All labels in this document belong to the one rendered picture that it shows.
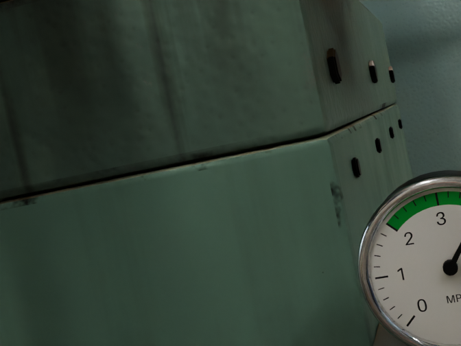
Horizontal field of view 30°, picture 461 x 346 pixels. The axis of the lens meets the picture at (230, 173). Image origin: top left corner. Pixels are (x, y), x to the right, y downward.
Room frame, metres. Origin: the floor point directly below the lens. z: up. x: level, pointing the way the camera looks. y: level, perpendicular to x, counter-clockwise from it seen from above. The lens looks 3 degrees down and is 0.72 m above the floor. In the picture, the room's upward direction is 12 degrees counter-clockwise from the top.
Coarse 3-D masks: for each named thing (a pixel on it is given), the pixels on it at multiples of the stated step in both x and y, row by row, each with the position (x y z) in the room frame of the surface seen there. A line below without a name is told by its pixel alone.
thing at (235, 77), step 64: (64, 0) 0.39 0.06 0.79; (128, 0) 0.38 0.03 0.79; (192, 0) 0.37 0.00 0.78; (256, 0) 0.37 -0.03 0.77; (320, 0) 0.42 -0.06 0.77; (0, 64) 0.40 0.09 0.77; (64, 64) 0.39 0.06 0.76; (128, 64) 0.38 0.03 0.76; (192, 64) 0.37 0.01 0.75; (256, 64) 0.37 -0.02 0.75; (320, 64) 0.38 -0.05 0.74; (384, 64) 0.82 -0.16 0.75; (0, 128) 0.40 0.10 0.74; (64, 128) 0.39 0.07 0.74; (128, 128) 0.38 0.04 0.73; (192, 128) 0.38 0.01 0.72; (256, 128) 0.37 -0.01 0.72; (320, 128) 0.36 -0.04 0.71; (0, 192) 0.40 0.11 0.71
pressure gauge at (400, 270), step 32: (416, 192) 0.29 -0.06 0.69; (448, 192) 0.29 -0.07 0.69; (384, 224) 0.30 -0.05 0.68; (416, 224) 0.29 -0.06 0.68; (448, 224) 0.29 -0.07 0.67; (384, 256) 0.30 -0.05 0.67; (416, 256) 0.29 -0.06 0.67; (448, 256) 0.29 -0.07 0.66; (384, 288) 0.30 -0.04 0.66; (416, 288) 0.29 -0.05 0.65; (448, 288) 0.29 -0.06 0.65; (384, 320) 0.29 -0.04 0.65; (416, 320) 0.29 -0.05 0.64; (448, 320) 0.29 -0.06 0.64
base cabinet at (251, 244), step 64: (384, 128) 0.66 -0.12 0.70; (64, 192) 0.39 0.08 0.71; (128, 192) 0.38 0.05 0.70; (192, 192) 0.38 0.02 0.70; (256, 192) 0.37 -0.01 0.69; (320, 192) 0.36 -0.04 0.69; (384, 192) 0.56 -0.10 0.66; (0, 256) 0.40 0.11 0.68; (64, 256) 0.39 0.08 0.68; (128, 256) 0.39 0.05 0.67; (192, 256) 0.38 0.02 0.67; (256, 256) 0.37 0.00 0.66; (320, 256) 0.36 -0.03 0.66; (0, 320) 0.40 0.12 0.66; (64, 320) 0.40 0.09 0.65; (128, 320) 0.39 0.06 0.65; (192, 320) 0.38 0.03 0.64; (256, 320) 0.37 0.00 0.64; (320, 320) 0.37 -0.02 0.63
